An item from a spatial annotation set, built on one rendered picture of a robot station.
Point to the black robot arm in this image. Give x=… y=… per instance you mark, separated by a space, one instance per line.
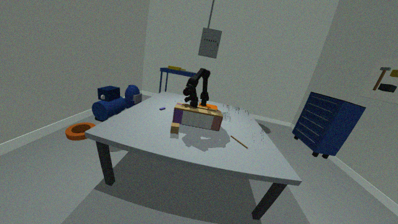
x=193 y=81

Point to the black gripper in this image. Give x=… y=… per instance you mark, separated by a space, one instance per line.
x=194 y=102

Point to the small brown cube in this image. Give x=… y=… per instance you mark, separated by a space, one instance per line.
x=174 y=128

